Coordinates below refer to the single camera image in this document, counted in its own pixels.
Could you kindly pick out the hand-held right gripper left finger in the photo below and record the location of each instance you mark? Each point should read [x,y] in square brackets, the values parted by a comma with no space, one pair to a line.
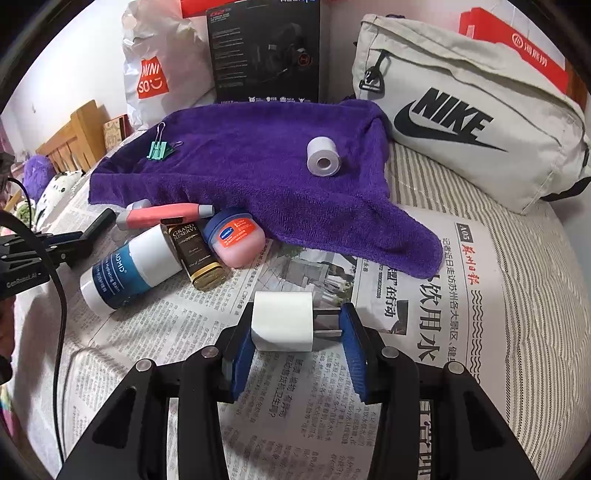
[242,357]

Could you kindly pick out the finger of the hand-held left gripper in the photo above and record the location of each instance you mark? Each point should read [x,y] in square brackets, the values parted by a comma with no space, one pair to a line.
[76,256]
[64,239]

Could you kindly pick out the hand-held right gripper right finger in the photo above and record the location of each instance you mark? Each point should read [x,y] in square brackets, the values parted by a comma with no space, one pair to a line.
[355,353]

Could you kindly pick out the white charger plug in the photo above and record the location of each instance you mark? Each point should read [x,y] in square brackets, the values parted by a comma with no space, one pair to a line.
[281,321]

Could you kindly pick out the pink and grey utility knife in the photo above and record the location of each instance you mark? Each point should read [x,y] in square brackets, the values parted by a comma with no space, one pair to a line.
[161,214]

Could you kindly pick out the black and gold lighter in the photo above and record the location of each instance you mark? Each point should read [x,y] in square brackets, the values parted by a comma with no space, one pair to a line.
[196,254]

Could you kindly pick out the white spotted pillow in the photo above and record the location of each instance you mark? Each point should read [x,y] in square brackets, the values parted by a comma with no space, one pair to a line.
[60,189]

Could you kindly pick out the white and blue balm tube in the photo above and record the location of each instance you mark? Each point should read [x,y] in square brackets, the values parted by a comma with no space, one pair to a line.
[124,272]

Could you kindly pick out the purple plush toy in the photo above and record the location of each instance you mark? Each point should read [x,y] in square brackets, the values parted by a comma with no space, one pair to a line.
[37,173]

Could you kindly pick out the newspaper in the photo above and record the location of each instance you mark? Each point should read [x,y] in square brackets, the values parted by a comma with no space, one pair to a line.
[286,415]

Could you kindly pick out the wooden headboard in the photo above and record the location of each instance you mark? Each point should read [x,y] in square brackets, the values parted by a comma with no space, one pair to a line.
[83,124]

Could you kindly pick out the pink jar with blue lid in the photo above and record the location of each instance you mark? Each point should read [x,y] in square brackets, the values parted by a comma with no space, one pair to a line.
[235,240]

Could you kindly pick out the green binder clip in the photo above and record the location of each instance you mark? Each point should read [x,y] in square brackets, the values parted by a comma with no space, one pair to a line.
[157,151]

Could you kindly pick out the purple towel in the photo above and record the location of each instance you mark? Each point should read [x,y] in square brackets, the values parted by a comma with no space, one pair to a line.
[258,161]

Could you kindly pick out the white tape roll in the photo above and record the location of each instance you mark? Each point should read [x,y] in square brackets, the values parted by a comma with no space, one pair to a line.
[323,154]

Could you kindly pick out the white shopping bag red logo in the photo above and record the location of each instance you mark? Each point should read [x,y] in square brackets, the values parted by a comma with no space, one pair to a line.
[184,69]

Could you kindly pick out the black product box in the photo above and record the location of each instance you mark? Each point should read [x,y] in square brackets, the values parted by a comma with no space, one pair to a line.
[240,46]

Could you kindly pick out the beige waist bag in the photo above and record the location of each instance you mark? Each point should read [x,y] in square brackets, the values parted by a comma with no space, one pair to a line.
[461,69]

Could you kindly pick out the red box with white label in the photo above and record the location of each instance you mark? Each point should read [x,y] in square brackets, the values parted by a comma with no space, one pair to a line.
[508,41]

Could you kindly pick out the small picture frame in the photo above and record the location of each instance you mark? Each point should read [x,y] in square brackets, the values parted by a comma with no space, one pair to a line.
[114,134]

